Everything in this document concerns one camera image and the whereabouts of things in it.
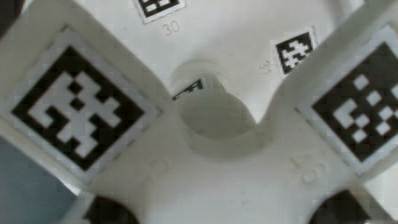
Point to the white cross-shaped table base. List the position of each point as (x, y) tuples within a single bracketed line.
[(93, 136)]

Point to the white round table top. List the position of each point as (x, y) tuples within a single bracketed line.
[(223, 31)]

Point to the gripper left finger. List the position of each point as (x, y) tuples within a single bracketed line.
[(99, 210)]

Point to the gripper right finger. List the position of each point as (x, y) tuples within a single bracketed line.
[(349, 207)]

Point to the white cylindrical table leg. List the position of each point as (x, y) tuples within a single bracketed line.
[(216, 116)]

